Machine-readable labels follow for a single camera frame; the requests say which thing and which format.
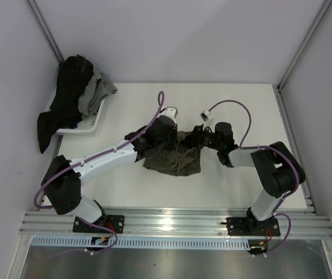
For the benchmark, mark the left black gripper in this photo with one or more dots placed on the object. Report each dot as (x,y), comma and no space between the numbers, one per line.
(174,141)

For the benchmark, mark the grey shorts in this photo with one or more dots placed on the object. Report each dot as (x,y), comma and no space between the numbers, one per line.
(99,87)

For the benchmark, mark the aluminium mounting rail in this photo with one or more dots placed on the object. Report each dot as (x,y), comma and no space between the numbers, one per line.
(177,223)

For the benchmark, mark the left aluminium frame post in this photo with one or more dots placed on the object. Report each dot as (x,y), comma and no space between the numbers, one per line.
(45,30)

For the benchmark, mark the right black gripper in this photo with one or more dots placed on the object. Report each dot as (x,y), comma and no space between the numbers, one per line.
(194,138)

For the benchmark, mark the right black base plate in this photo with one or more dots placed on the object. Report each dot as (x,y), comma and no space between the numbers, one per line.
(247,226)

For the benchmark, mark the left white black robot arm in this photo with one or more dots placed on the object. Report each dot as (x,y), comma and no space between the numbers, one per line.
(64,179)

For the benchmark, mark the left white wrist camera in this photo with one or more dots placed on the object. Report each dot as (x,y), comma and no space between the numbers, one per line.
(171,112)

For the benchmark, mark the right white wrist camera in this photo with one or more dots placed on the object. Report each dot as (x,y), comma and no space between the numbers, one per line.
(207,118)

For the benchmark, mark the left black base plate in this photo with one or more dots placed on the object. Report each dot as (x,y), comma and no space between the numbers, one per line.
(113,222)

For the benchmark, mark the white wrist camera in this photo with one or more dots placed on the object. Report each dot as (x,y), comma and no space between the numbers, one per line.
(171,112)
(207,118)

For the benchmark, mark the aluminium frame post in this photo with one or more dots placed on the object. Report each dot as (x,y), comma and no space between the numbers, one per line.
(309,36)
(45,30)

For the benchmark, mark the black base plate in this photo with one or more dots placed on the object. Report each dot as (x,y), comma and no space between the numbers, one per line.
(247,226)
(113,222)

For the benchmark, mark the black shorts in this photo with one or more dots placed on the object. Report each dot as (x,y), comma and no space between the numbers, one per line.
(73,76)

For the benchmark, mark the white plastic basket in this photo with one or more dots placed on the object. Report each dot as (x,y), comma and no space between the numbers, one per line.
(87,125)

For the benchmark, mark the right aluminium frame post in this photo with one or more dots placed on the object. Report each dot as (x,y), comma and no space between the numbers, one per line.
(309,36)

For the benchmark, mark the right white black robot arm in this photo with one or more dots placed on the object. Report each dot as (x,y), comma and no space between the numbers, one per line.
(279,172)

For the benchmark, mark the white slotted cable duct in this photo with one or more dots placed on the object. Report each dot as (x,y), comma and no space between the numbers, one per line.
(141,242)

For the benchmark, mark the olive green shorts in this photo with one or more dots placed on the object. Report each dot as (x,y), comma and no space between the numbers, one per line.
(180,161)

